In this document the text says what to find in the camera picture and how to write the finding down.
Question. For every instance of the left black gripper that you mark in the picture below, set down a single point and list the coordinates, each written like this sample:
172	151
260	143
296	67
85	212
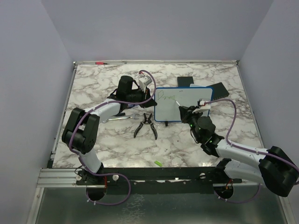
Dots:
150	103

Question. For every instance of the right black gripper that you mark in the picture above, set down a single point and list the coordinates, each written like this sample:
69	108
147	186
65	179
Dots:
185	115

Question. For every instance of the blue framed whiteboard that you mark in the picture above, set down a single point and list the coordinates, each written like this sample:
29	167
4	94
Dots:
170	98

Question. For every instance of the green marker cap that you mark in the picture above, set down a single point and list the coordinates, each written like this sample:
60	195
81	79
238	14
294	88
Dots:
158	163

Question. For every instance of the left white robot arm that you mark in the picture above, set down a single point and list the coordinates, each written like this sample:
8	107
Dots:
81	130

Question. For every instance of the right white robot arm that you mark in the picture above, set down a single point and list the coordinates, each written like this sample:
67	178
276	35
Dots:
270	167

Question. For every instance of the silver open end wrench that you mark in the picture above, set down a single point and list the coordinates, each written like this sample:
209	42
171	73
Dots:
131	116

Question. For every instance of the grey small box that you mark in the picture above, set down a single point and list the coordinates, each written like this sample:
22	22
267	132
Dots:
194	85

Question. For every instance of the black flat box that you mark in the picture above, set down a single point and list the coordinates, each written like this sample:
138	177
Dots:
185	81

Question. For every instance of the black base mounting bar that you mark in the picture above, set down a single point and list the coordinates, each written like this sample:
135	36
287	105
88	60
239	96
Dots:
156	180

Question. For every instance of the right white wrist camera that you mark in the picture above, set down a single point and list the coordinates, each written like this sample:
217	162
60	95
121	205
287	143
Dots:
202	107

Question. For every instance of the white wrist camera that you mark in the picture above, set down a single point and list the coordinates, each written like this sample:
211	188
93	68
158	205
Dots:
202	107
144	80

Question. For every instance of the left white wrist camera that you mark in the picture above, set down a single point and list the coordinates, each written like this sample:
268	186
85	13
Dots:
144	80

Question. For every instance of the black network switch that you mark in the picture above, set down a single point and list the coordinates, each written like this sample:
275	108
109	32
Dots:
219	91

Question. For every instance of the red marker on rail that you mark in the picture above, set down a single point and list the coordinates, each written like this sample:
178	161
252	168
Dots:
101	63

